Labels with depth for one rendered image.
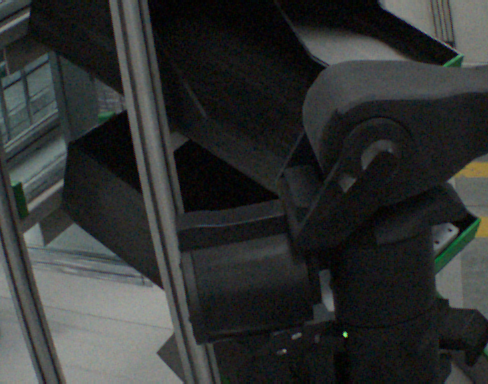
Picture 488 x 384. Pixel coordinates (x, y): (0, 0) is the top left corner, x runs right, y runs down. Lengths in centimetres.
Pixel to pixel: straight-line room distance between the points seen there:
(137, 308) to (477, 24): 317
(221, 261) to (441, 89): 14
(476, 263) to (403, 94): 305
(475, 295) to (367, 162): 288
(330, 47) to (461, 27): 379
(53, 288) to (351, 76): 136
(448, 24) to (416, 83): 421
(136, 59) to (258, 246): 27
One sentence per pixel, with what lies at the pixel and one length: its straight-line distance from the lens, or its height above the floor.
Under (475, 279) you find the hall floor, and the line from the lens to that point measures 354.
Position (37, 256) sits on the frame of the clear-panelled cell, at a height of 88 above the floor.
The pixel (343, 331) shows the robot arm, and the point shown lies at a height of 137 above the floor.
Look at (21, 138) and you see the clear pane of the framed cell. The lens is 192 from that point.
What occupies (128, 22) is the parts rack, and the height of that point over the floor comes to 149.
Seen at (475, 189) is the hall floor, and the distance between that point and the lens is 411.
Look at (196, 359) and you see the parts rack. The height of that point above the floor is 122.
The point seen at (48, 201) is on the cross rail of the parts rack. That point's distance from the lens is 105.
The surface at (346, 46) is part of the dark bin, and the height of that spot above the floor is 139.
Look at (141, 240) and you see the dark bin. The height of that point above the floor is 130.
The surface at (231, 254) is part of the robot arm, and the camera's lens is 62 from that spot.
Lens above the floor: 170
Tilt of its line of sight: 23 degrees down
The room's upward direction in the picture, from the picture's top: 10 degrees counter-clockwise
